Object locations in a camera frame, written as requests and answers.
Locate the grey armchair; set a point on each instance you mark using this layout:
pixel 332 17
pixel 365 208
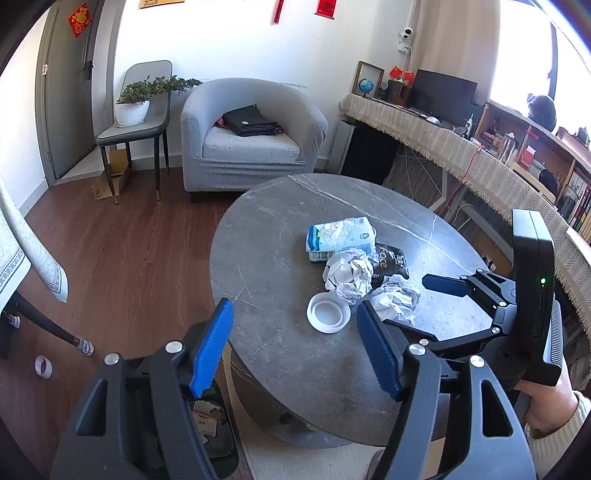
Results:
pixel 249 147

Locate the small blue globe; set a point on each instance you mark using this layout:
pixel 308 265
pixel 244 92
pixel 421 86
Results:
pixel 365 86

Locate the person's right hand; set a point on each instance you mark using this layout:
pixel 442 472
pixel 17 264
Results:
pixel 549 406

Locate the black bag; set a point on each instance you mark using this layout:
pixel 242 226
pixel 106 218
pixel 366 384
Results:
pixel 247 121

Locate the white security camera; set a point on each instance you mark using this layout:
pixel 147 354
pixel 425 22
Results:
pixel 407 32

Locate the beige curtain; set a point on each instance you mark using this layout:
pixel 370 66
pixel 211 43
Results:
pixel 452 32

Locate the red hanging tassel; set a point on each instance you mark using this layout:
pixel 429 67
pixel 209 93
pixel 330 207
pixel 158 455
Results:
pixel 278 10

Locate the wooden bookshelf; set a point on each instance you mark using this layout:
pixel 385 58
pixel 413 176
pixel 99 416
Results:
pixel 554 152

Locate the grey slipper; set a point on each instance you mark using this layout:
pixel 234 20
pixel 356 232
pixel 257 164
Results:
pixel 376 466

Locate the potted plant in white pot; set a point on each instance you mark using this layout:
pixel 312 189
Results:
pixel 131 113

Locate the brown cardboard box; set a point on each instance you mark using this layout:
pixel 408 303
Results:
pixel 117 161

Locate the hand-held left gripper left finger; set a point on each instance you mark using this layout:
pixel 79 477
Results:
pixel 212 346

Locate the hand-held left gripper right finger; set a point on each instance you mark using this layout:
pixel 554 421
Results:
pixel 376 350

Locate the beige fringed desk cloth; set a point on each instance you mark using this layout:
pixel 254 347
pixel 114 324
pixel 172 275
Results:
pixel 498 180

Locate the tape roll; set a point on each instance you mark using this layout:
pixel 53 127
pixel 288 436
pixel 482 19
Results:
pixel 38 367

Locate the dark plush toy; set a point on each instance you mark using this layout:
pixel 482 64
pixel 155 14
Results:
pixel 542 113

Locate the black trash bin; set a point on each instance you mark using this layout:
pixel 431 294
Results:
pixel 221 443

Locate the red diamond door decoration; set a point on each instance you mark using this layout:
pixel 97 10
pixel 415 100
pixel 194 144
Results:
pixel 79 19

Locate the wall calendar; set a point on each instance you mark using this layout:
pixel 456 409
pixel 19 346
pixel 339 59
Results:
pixel 161 3

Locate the grey door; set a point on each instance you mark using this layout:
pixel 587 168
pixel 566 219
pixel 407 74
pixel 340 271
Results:
pixel 64 92

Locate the white computer tower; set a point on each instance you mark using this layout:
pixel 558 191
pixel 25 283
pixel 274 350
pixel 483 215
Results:
pixel 339 147

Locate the red hanging scroll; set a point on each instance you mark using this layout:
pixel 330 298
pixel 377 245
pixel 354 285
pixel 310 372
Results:
pixel 326 7

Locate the small red flags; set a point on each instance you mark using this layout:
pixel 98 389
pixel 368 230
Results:
pixel 397 71

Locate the small paper ball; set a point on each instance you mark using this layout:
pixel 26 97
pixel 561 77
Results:
pixel 397 300

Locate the grey dining chair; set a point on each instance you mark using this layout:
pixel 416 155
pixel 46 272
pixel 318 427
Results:
pixel 134 131

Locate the black monitor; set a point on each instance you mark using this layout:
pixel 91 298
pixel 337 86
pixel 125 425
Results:
pixel 443 92

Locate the white plastic lid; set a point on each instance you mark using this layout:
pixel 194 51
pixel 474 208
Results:
pixel 328 314

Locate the round grey marble table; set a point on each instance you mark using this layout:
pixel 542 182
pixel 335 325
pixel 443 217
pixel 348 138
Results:
pixel 277 230

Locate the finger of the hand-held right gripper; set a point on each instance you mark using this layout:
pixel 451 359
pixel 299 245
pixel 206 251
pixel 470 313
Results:
pixel 445 284
pixel 466 339

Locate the blue white tissue packet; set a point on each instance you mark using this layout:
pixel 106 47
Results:
pixel 341 235

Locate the brown wooden speaker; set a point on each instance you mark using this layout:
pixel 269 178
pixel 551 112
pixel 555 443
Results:
pixel 399 92

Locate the large paper ball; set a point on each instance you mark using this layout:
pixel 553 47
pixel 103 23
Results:
pixel 346 274

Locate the white patterned tablecloth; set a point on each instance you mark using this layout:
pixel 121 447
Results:
pixel 27 249

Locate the black snack packet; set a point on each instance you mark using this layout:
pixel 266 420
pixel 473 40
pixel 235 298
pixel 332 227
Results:
pixel 392 263

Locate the wooden picture frame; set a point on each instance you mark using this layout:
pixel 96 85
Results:
pixel 378 74

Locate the person's right forearm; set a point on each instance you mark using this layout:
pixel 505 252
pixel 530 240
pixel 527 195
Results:
pixel 563 447

